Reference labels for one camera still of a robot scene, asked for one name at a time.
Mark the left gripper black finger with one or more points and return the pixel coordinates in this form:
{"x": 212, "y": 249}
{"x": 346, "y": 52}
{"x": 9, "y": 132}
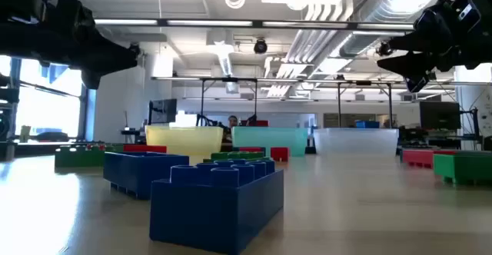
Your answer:
{"x": 115, "y": 59}
{"x": 100, "y": 45}

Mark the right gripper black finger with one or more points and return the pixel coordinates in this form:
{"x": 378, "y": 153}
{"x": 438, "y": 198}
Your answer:
{"x": 409, "y": 44}
{"x": 411, "y": 65}

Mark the green toy brick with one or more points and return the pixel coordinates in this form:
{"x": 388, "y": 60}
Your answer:
{"x": 465, "y": 167}
{"x": 234, "y": 156}
{"x": 84, "y": 158}

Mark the blue toy brick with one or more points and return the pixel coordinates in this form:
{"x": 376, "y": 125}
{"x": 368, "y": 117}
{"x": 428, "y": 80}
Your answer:
{"x": 200, "y": 216}
{"x": 138, "y": 174}

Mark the black computer monitor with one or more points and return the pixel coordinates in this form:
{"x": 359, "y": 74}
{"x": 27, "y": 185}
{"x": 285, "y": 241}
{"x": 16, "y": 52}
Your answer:
{"x": 163, "y": 111}
{"x": 440, "y": 114}

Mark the blue storage crate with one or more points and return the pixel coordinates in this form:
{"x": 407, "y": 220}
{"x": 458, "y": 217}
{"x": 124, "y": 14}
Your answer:
{"x": 367, "y": 124}

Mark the clear plastic bin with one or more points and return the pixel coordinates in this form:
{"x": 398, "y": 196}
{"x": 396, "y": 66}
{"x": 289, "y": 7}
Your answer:
{"x": 355, "y": 141}

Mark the small pale cup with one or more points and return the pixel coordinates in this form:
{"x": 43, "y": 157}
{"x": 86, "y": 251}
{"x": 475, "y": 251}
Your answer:
{"x": 25, "y": 134}

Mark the flat black object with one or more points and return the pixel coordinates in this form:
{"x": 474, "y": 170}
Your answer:
{"x": 53, "y": 136}

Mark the yellow plastic bin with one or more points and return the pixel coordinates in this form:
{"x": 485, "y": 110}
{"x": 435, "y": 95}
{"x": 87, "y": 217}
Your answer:
{"x": 184, "y": 140}

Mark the person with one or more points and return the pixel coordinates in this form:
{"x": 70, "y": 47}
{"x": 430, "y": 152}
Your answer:
{"x": 233, "y": 121}

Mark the red box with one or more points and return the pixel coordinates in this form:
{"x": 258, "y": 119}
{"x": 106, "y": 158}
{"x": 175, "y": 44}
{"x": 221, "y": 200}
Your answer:
{"x": 261, "y": 123}

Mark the teal plastic bin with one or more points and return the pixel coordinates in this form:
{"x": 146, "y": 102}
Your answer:
{"x": 269, "y": 138}

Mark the black ceiling camera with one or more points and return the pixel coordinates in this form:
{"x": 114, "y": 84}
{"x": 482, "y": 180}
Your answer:
{"x": 384, "y": 49}
{"x": 260, "y": 46}

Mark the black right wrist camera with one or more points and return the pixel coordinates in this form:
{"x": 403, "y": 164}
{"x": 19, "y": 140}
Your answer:
{"x": 465, "y": 11}

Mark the silver ventilation duct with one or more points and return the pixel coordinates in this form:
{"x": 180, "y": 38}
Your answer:
{"x": 376, "y": 13}

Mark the black metal rig frame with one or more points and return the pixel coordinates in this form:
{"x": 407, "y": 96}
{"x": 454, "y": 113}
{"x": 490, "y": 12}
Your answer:
{"x": 390, "y": 105}
{"x": 202, "y": 101}

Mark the black machine frame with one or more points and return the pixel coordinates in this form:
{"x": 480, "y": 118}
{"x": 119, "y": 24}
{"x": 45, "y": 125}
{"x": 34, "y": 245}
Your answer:
{"x": 474, "y": 128}

